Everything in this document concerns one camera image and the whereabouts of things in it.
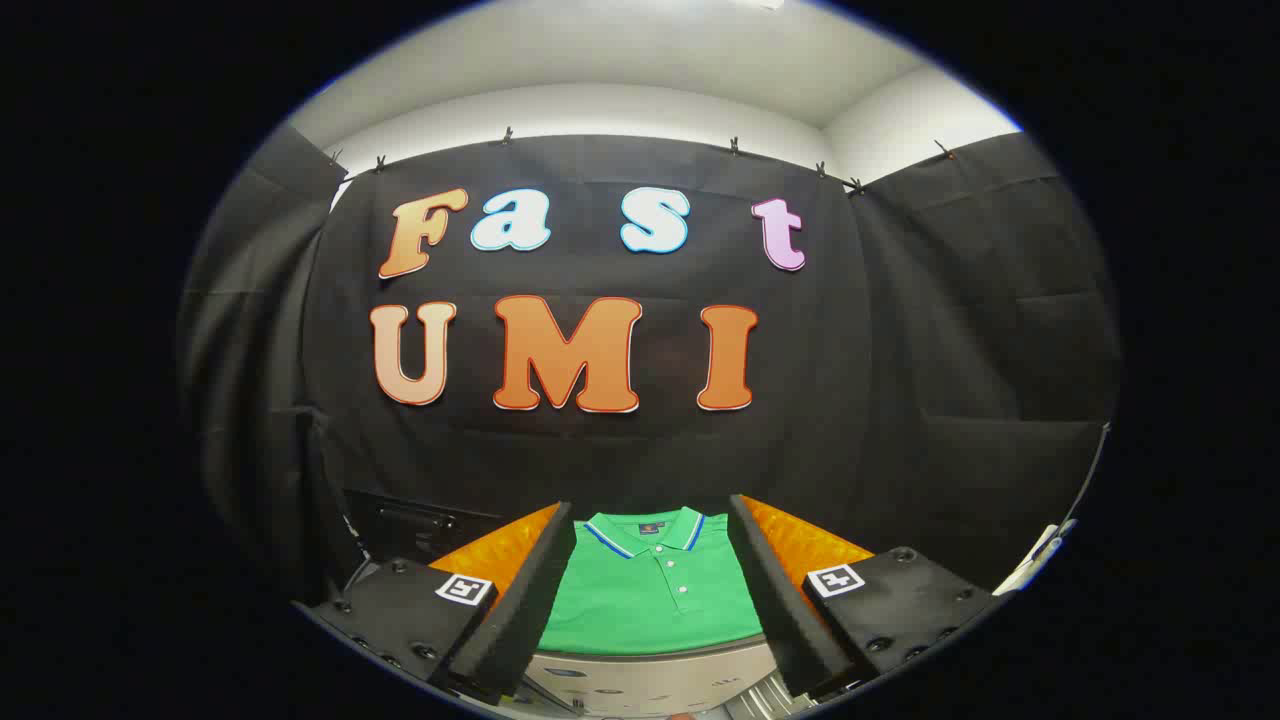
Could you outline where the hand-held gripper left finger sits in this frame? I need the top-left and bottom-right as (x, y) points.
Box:
(295, 500), (579, 706)

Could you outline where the white flat board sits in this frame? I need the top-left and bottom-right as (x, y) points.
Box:
(993, 518), (1079, 599)

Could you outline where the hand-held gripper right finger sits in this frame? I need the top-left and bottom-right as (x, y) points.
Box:
(727, 493), (1002, 701)

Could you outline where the dark washing machine lid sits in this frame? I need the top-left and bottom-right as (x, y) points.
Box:
(343, 488), (507, 577)

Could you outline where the green polo shirt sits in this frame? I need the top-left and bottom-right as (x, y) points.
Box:
(537, 506), (767, 657)

